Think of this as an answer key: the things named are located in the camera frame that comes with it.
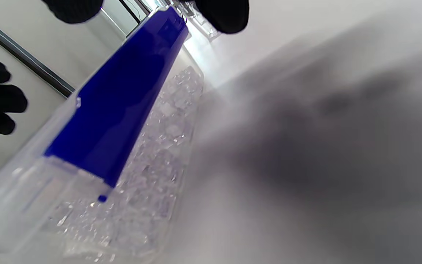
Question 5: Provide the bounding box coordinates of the pile of clear ice cubes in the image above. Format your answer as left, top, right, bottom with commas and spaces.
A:
41, 65, 205, 264

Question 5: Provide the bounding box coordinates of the clear container with blue clips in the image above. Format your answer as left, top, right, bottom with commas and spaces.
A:
0, 0, 222, 264

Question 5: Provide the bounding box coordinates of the person's right hand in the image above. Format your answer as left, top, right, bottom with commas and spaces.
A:
42, 0, 250, 35

